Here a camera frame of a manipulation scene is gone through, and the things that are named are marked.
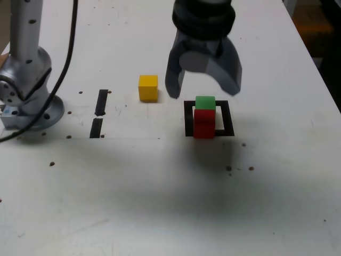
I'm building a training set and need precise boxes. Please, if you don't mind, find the yellow cube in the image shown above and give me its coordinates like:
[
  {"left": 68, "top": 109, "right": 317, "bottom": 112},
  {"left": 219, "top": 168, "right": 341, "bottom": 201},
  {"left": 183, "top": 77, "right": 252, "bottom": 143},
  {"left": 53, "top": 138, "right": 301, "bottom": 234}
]
[{"left": 138, "top": 75, "right": 159, "bottom": 102}]

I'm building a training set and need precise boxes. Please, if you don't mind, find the red cube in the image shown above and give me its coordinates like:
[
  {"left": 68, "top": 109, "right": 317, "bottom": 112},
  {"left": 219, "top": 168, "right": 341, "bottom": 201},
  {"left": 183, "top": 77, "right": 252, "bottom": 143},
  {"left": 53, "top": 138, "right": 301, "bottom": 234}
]
[{"left": 193, "top": 108, "right": 216, "bottom": 139}]

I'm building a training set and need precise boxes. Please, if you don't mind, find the green cube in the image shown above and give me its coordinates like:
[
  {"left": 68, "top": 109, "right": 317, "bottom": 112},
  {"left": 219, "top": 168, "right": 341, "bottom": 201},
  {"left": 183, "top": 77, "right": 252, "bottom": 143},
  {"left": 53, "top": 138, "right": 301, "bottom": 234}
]
[{"left": 195, "top": 95, "right": 216, "bottom": 110}]

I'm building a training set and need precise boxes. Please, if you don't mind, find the black tape strip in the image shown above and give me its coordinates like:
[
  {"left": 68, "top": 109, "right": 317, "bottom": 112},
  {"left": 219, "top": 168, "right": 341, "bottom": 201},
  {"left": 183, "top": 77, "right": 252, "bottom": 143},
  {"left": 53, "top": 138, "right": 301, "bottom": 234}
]
[{"left": 89, "top": 89, "right": 109, "bottom": 139}]

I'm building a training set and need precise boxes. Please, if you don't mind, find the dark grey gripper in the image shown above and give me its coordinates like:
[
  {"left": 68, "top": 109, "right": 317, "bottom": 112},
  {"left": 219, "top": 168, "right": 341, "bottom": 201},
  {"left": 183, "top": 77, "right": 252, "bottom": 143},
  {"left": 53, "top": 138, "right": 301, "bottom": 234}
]
[{"left": 164, "top": 32, "right": 243, "bottom": 100}]

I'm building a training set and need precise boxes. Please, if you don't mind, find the black tape square outline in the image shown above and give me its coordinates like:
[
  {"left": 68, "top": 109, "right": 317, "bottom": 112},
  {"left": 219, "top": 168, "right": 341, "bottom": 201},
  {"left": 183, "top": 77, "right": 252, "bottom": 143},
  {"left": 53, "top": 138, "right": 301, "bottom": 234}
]
[{"left": 183, "top": 100, "right": 235, "bottom": 138}]

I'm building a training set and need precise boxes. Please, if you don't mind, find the orange box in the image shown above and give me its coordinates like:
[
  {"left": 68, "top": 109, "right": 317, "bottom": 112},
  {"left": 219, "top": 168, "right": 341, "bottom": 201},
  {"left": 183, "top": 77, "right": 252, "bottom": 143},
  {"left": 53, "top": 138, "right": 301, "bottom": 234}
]
[{"left": 291, "top": 7, "right": 334, "bottom": 35}]

